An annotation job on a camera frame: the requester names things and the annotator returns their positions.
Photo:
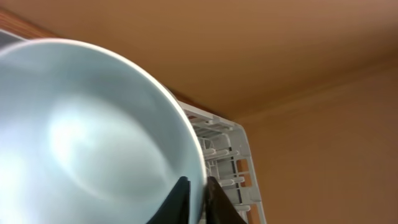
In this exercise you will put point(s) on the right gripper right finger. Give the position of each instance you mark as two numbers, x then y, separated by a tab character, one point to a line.
219	209

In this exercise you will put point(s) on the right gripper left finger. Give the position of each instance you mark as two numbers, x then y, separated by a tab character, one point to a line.
176	207

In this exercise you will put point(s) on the light blue bowl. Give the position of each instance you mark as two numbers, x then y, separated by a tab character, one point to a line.
87	136

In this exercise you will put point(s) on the grey dishwasher rack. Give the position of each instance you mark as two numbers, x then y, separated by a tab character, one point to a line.
228	159

